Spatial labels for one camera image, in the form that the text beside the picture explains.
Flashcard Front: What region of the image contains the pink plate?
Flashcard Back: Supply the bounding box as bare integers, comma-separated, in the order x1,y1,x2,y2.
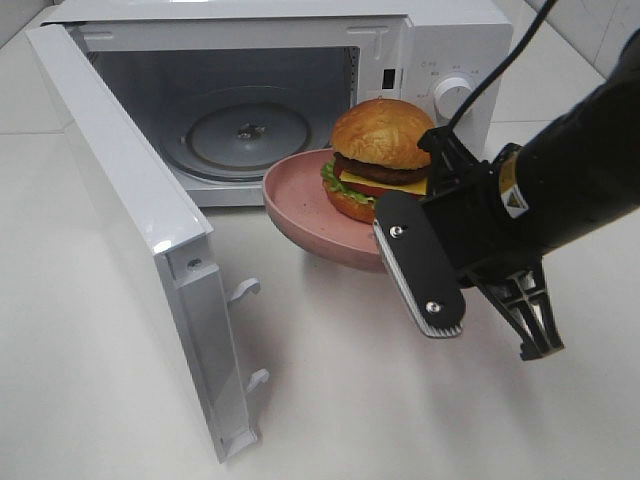
263,149,385,272

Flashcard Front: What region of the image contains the white microwave oven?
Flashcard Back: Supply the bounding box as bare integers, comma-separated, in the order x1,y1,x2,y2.
36,1,513,207

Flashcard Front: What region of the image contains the white microwave door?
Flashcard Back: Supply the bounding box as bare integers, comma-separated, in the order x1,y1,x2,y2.
27,24,269,461

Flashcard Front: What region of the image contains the burger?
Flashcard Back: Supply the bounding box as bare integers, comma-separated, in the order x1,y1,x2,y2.
321,99,434,224

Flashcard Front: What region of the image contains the white upper microwave knob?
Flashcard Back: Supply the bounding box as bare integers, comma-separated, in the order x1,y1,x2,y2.
433,73,473,121

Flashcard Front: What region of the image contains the glass microwave turntable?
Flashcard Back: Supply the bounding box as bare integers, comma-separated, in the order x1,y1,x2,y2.
158,86,338,182

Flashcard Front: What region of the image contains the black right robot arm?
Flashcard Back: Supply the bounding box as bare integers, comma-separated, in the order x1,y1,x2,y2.
420,35,639,361

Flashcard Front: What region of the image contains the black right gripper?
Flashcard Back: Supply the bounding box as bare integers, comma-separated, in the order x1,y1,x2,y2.
418,126,564,361

